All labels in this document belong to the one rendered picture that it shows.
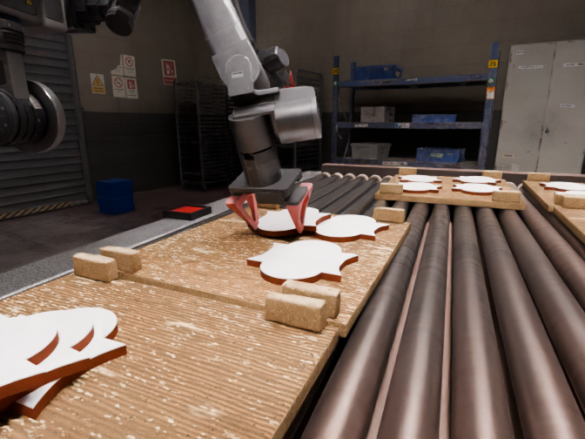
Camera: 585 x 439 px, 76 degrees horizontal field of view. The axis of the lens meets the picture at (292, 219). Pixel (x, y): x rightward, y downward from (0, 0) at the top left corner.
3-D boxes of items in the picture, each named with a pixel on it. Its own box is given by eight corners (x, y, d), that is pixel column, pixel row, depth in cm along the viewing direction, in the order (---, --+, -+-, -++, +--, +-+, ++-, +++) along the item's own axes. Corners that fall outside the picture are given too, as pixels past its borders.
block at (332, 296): (279, 308, 39) (279, 283, 38) (287, 300, 40) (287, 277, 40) (335, 321, 36) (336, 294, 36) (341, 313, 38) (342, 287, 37)
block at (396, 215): (372, 220, 73) (372, 207, 72) (373, 218, 74) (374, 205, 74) (403, 224, 70) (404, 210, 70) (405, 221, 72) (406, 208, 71)
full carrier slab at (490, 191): (374, 199, 101) (375, 183, 100) (395, 178, 137) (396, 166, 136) (524, 210, 88) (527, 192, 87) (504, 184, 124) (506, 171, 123)
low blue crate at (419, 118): (410, 124, 446) (410, 114, 443) (412, 124, 480) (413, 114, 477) (456, 124, 429) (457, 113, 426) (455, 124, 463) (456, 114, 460)
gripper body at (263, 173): (248, 178, 64) (237, 137, 60) (304, 178, 60) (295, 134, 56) (230, 198, 59) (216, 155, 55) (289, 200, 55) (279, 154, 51)
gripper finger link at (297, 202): (282, 218, 67) (270, 171, 61) (320, 219, 64) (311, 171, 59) (266, 241, 62) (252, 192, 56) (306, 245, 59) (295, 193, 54)
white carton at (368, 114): (359, 124, 494) (361, 106, 489) (370, 124, 515) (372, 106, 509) (384, 124, 471) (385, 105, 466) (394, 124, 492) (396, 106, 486)
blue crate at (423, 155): (414, 161, 465) (415, 148, 461) (424, 158, 494) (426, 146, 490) (457, 164, 435) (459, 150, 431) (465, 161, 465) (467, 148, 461)
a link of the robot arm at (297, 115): (242, 83, 59) (224, 57, 51) (313, 69, 58) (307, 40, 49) (251, 157, 59) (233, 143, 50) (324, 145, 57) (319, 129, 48)
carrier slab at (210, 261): (95, 276, 51) (93, 266, 50) (252, 212, 86) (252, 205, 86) (346, 339, 36) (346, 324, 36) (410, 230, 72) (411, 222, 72)
